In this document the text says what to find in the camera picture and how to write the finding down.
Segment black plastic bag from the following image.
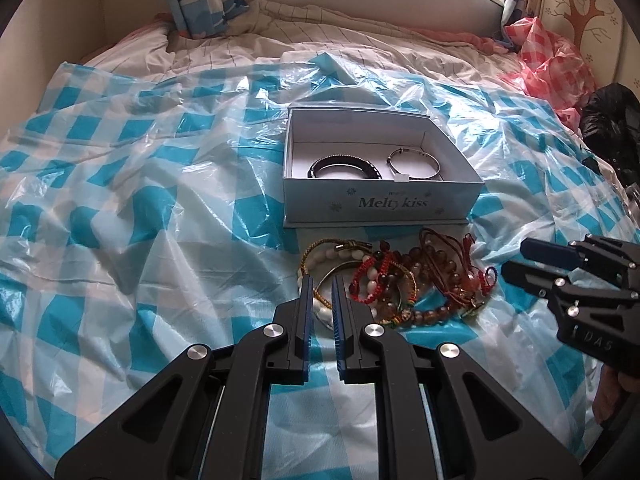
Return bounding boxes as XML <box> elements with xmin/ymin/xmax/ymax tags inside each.
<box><xmin>577</xmin><ymin>82</ymin><xmax>640</xmax><ymax>196</ymax></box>

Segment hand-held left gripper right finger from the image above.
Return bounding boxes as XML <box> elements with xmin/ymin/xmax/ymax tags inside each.
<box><xmin>331</xmin><ymin>274</ymin><xmax>587</xmax><ymax>480</ymax></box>

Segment multicolour braided bracelet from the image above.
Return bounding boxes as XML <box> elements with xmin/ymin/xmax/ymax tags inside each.
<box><xmin>370</xmin><ymin>255</ymin><xmax>418</xmax><ymax>331</ymax></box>

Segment red cord bracelet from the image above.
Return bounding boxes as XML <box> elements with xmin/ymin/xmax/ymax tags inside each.
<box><xmin>420</xmin><ymin>229</ymin><xmax>496</xmax><ymax>311</ymax></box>

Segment gold rope bracelet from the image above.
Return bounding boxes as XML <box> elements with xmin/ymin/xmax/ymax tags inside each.
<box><xmin>299</xmin><ymin>240</ymin><xmax>375</xmax><ymax>281</ymax></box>

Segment black bracelet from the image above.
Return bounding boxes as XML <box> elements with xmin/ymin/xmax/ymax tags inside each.
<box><xmin>306</xmin><ymin>156</ymin><xmax>383</xmax><ymax>181</ymax></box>

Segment white cardboard box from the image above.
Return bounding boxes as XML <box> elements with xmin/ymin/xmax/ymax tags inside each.
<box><xmin>281</xmin><ymin>105</ymin><xmax>485</xmax><ymax>229</ymax></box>

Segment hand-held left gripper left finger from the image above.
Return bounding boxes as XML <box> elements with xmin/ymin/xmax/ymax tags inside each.
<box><xmin>54</xmin><ymin>275</ymin><xmax>315</xmax><ymax>480</ymax></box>

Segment blue checked plastic sheet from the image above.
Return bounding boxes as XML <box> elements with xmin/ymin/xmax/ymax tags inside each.
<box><xmin>0</xmin><ymin>55</ymin><xmax>636</xmax><ymax>480</ymax></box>

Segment brown tree wall sticker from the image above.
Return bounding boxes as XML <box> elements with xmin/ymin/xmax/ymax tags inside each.
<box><xmin>542</xmin><ymin>0</ymin><xmax>626</xmax><ymax>51</ymax></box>

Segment silver bangle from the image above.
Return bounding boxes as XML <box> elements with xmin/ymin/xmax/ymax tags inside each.
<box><xmin>387</xmin><ymin>147</ymin><xmax>443</xmax><ymax>181</ymax></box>

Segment pink blanket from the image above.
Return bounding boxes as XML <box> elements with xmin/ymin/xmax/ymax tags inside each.
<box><xmin>410</xmin><ymin>24</ymin><xmax>518</xmax><ymax>56</ymax></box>

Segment pile of beaded bracelets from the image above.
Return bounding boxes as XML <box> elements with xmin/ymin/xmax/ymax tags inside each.
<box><xmin>297</xmin><ymin>229</ymin><xmax>497</xmax><ymax>331</ymax></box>

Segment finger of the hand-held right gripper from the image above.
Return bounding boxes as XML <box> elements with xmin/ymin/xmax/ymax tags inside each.
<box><xmin>520</xmin><ymin>235</ymin><xmax>640</xmax><ymax>286</ymax></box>
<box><xmin>501</xmin><ymin>261</ymin><xmax>640</xmax><ymax>321</ymax></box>

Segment pink checked plastic sheet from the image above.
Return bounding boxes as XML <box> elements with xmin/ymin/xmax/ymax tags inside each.
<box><xmin>497</xmin><ymin>16</ymin><xmax>598</xmax><ymax>133</ymax></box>

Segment white striped duvet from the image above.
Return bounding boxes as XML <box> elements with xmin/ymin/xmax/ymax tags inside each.
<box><xmin>82</xmin><ymin>0</ymin><xmax>526</xmax><ymax>96</ymax></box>

